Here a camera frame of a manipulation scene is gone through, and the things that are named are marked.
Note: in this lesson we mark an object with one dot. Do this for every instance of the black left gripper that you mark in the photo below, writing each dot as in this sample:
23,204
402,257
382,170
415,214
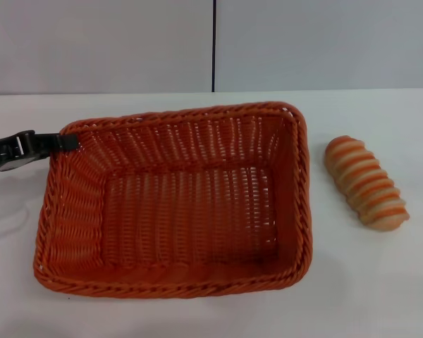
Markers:
3,151

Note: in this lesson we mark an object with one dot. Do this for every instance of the orange woven plastic basket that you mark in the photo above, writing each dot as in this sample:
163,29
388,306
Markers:
183,207

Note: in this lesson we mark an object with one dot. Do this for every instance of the striped spiral bread roll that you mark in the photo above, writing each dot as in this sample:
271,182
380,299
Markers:
366,184

